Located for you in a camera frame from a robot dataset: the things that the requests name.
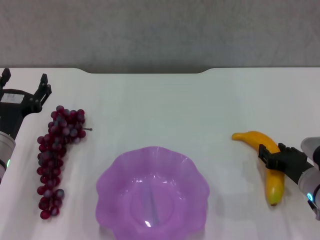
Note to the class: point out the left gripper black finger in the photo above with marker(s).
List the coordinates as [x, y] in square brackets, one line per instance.
[43, 90]
[5, 78]

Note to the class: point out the dark red grape bunch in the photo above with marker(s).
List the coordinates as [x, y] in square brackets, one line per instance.
[53, 150]

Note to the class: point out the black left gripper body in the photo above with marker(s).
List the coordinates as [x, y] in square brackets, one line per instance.
[13, 110]

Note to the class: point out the yellow banana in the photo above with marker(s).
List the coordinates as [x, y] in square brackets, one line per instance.
[250, 137]

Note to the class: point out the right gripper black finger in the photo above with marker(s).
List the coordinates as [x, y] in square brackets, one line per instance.
[287, 148]
[267, 157]

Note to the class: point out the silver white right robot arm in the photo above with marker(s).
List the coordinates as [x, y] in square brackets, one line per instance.
[310, 182]

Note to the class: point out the purple wavy plastic plate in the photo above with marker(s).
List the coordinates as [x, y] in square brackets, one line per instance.
[150, 200]

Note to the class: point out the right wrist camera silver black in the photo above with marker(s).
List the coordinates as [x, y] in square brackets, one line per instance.
[310, 146]

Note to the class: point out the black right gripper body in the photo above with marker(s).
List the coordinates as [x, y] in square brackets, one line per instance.
[292, 163]

